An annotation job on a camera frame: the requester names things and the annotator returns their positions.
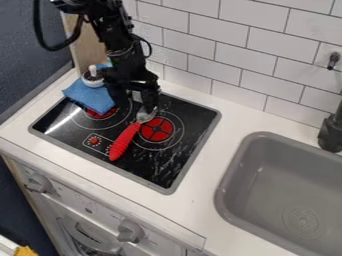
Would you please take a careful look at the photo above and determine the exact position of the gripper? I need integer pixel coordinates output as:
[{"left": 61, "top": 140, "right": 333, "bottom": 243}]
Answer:
[{"left": 102, "top": 54, "right": 163, "bottom": 116}]

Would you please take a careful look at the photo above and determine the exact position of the blue cloth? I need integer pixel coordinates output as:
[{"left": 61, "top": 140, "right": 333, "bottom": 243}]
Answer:
[{"left": 61, "top": 77, "right": 118, "bottom": 116}]

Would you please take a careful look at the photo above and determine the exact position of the tap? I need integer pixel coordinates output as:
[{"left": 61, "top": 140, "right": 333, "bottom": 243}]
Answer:
[{"left": 316, "top": 51, "right": 342, "bottom": 154}]

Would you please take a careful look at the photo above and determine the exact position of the red spoon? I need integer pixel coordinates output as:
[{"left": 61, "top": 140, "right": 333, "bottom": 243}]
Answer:
[{"left": 108, "top": 107, "right": 159, "bottom": 162}]

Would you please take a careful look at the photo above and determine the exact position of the black cable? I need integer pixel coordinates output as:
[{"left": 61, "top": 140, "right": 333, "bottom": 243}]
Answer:
[{"left": 32, "top": 0, "right": 87, "bottom": 53}]

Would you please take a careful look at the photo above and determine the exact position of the toy stove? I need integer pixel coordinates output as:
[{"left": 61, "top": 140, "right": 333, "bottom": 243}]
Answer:
[{"left": 28, "top": 89, "right": 224, "bottom": 196}]

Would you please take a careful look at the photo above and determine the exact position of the toy sink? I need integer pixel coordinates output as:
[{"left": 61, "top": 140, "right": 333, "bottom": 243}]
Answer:
[{"left": 213, "top": 131, "right": 342, "bottom": 256}]

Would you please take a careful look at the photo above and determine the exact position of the wooden board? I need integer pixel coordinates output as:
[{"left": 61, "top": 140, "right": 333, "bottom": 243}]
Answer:
[{"left": 60, "top": 13, "right": 110, "bottom": 76}]

